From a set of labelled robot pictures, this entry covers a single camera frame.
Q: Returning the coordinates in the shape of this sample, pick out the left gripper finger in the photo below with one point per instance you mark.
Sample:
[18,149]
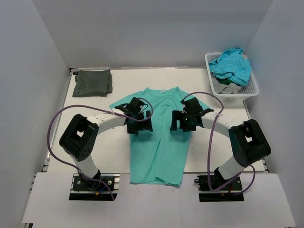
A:
[148,122]
[135,127]

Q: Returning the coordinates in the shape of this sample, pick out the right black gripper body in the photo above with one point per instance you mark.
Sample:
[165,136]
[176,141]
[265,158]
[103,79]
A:
[187,123]

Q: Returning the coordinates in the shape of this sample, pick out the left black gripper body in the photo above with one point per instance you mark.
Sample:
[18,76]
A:
[138,116]

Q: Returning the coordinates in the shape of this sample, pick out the teal green t-shirt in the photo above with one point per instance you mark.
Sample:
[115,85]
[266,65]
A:
[158,157]

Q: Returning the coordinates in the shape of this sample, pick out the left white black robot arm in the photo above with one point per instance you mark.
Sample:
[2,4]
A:
[79,137]

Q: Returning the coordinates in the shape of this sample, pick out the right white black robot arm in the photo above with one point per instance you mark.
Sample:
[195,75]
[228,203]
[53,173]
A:
[247,140]

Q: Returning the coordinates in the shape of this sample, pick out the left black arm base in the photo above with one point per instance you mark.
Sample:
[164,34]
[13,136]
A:
[85,190]

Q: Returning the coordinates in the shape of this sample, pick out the grey white cloth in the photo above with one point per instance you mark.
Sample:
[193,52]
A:
[221,88]

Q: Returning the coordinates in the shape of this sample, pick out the folded dark grey t-shirt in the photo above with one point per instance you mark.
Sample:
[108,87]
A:
[93,83]

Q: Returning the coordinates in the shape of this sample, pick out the dark green cloth in basket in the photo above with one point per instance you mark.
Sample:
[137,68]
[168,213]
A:
[225,82]

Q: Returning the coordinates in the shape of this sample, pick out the white plastic basket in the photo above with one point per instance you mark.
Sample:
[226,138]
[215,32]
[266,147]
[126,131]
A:
[244,93]

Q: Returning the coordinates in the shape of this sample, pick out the light blue t-shirt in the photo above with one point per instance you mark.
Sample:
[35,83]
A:
[232,66]

